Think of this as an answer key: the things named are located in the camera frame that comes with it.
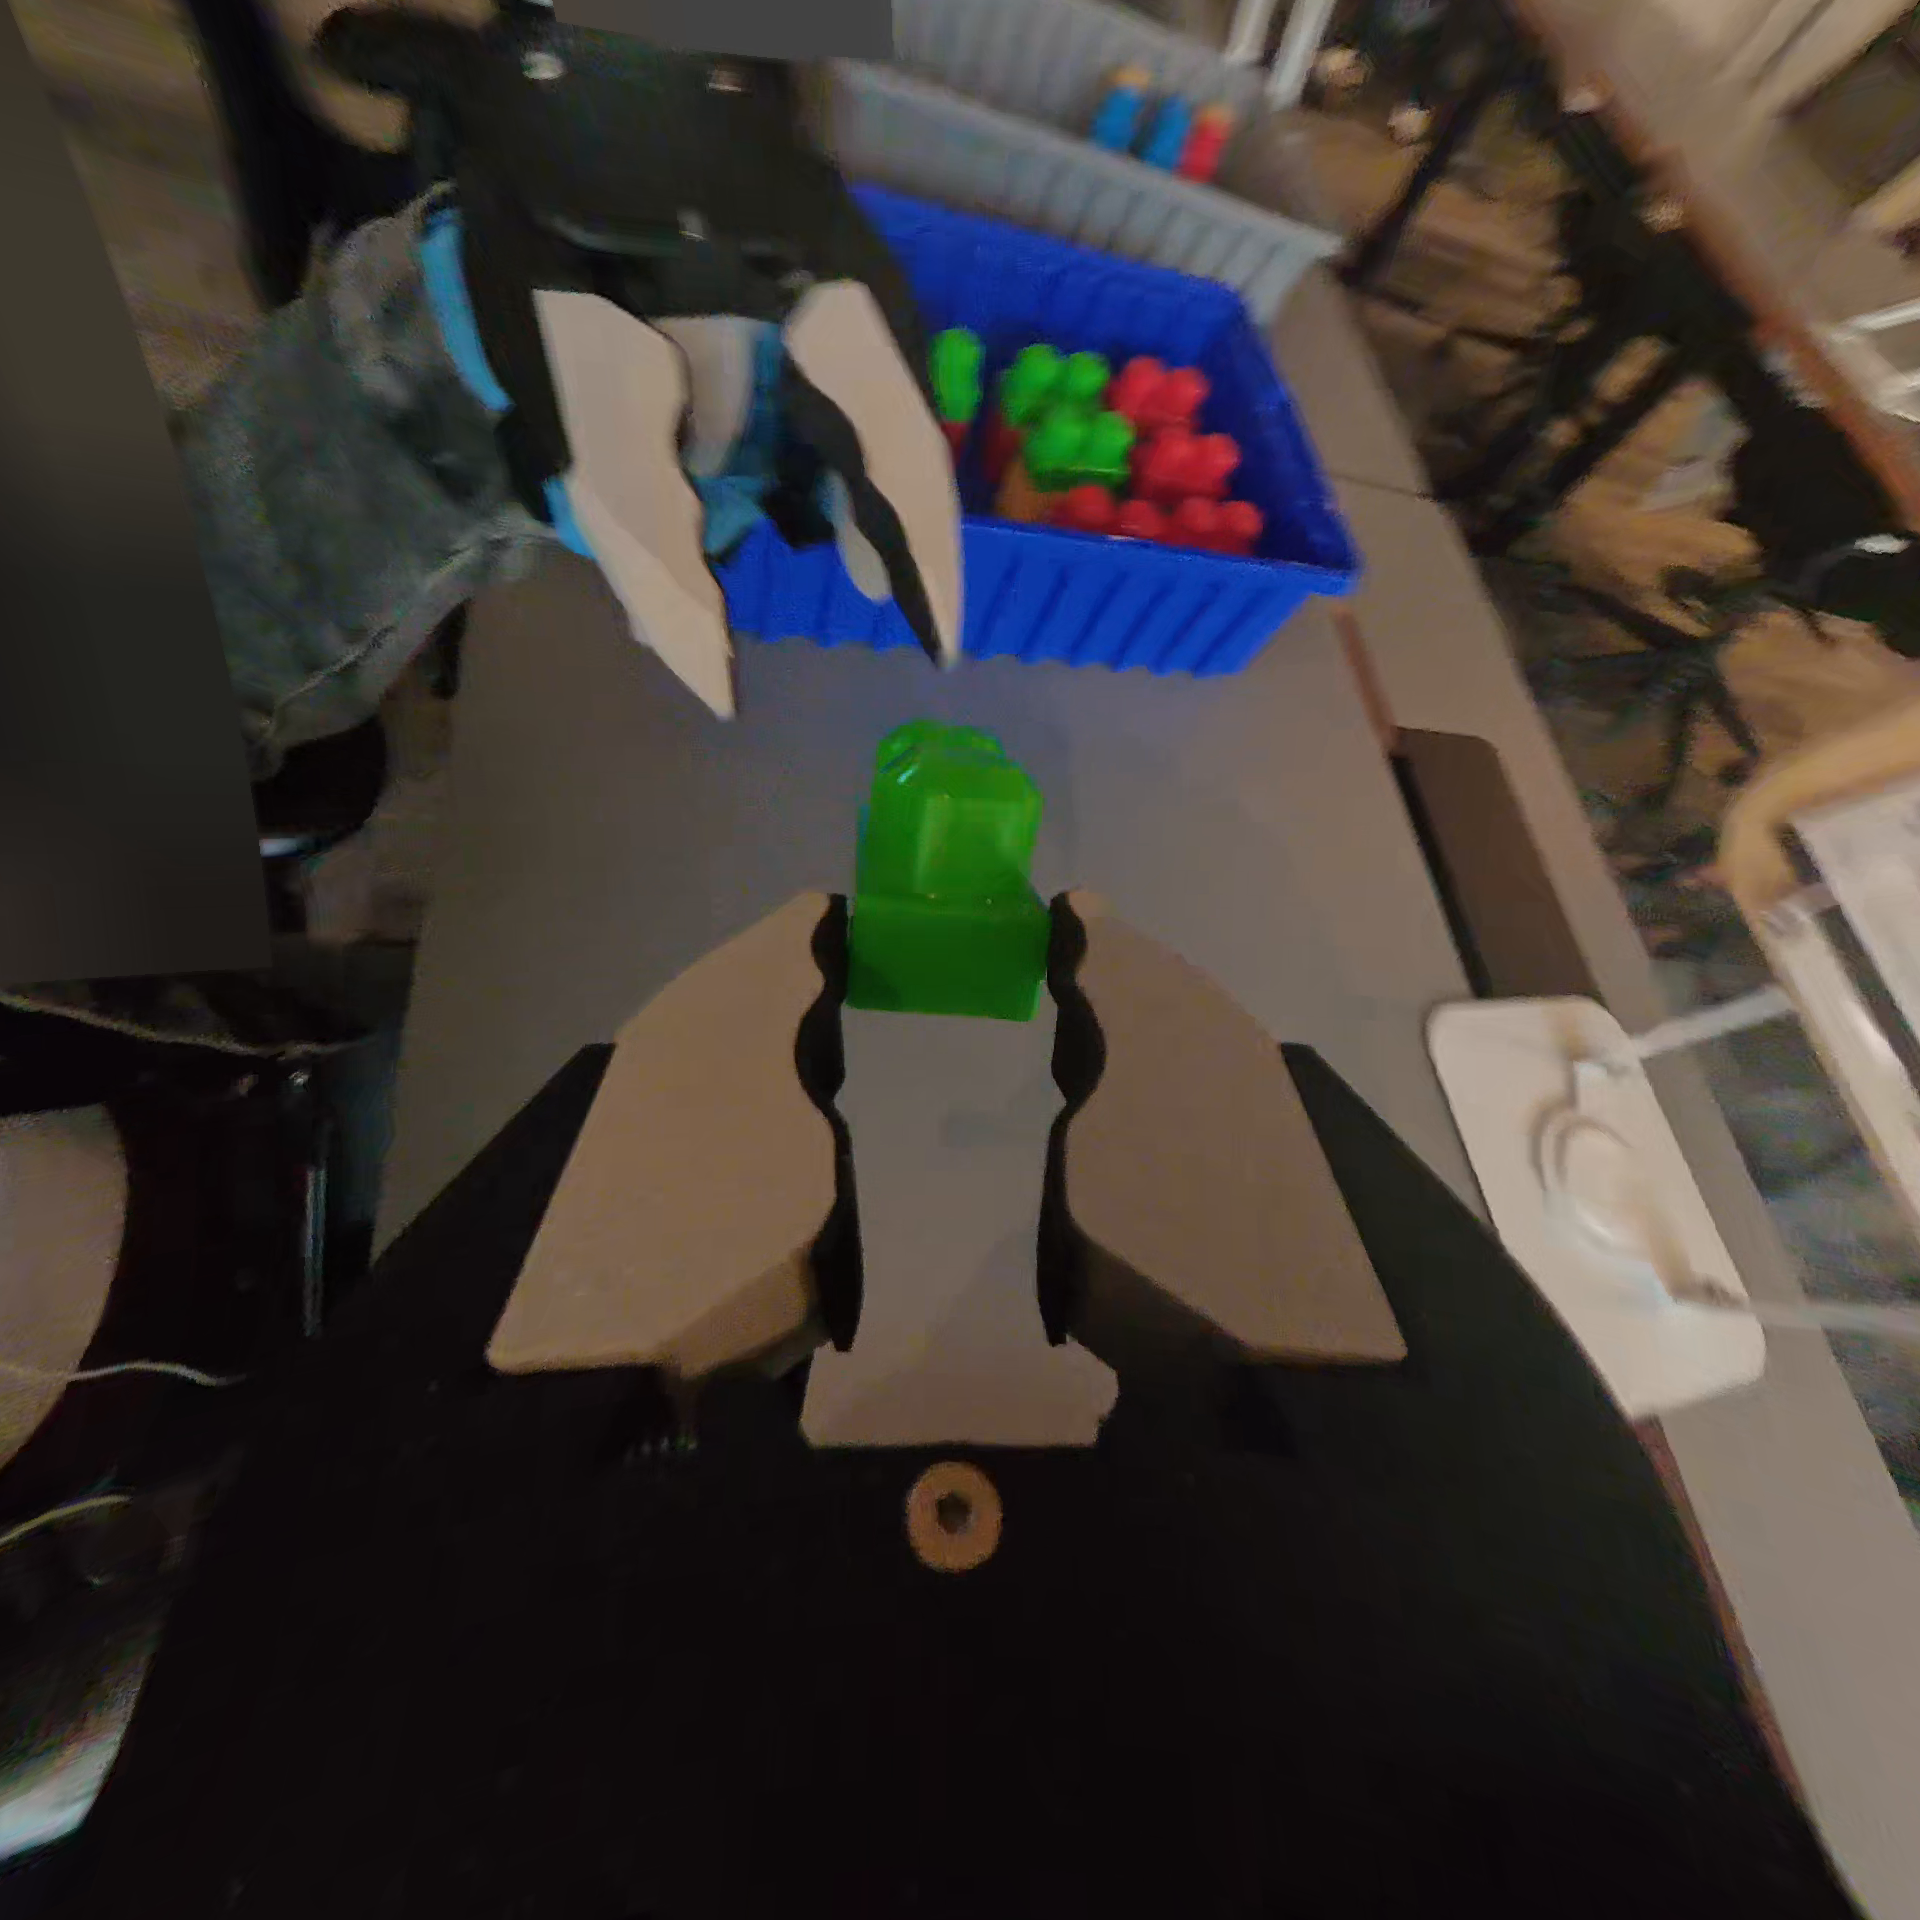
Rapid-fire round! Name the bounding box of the pile of mega blocks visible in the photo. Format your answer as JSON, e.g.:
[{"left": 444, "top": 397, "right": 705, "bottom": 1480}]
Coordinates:
[{"left": 925, "top": 328, "right": 1267, "bottom": 558}]

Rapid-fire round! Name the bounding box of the white lamp base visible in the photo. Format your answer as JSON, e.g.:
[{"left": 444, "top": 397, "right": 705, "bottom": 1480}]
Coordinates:
[{"left": 1425, "top": 982, "right": 1824, "bottom": 1422}]

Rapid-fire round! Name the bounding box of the grey denim clothing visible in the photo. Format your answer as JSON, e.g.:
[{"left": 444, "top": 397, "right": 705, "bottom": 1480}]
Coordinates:
[{"left": 169, "top": 187, "right": 565, "bottom": 752}]

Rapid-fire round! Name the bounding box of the blue plastic bin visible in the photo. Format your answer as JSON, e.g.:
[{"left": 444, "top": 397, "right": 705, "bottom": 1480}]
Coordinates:
[{"left": 711, "top": 183, "right": 1363, "bottom": 679}]

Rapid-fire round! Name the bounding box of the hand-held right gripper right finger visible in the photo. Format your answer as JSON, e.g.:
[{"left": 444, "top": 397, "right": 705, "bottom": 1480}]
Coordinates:
[{"left": 1037, "top": 884, "right": 1411, "bottom": 1368}]

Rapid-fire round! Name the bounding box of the wooden desk with black legs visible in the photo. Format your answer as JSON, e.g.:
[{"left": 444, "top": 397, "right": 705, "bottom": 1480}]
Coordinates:
[{"left": 1506, "top": 0, "right": 1920, "bottom": 525}]

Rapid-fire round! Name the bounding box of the black office chair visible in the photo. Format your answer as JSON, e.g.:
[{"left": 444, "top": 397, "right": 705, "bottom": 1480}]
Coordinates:
[{"left": 1500, "top": 196, "right": 1920, "bottom": 668}]

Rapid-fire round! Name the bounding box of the grey plastic bin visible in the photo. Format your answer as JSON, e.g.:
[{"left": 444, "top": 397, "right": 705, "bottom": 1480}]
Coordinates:
[{"left": 817, "top": 0, "right": 1341, "bottom": 325}]

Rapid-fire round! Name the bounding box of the green mega block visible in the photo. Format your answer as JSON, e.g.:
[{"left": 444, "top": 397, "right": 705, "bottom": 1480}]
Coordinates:
[{"left": 844, "top": 720, "right": 1047, "bottom": 1024}]

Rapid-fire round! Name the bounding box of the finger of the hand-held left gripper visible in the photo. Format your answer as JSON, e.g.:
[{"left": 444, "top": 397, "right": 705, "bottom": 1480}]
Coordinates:
[
  {"left": 530, "top": 285, "right": 738, "bottom": 721},
  {"left": 780, "top": 276, "right": 966, "bottom": 671}
]

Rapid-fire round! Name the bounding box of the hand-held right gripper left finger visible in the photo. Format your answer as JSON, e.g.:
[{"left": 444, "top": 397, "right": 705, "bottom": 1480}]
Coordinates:
[{"left": 486, "top": 891, "right": 866, "bottom": 1383}]

